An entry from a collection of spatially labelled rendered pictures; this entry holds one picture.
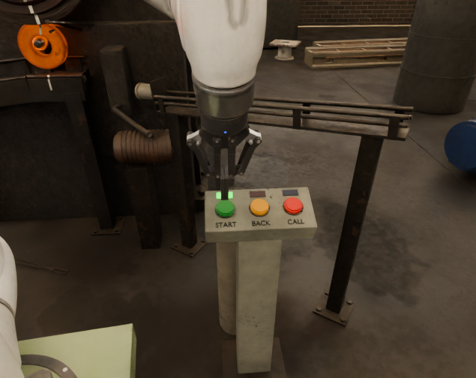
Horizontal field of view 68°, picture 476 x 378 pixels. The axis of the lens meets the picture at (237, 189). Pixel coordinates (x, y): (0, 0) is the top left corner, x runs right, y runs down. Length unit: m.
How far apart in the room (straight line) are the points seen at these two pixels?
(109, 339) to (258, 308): 0.37
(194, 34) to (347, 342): 1.10
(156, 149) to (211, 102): 0.82
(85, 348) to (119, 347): 0.07
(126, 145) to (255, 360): 0.83
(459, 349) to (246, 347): 0.71
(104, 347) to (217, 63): 0.60
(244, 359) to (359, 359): 0.38
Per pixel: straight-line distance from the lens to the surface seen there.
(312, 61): 4.48
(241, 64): 0.46
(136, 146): 1.32
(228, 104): 0.50
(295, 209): 0.77
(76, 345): 0.84
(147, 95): 1.30
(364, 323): 1.38
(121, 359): 0.79
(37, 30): 1.47
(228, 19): 0.43
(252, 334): 1.04
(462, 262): 1.77
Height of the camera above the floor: 1.05
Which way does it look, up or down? 33 degrees down
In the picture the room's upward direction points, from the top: straight up
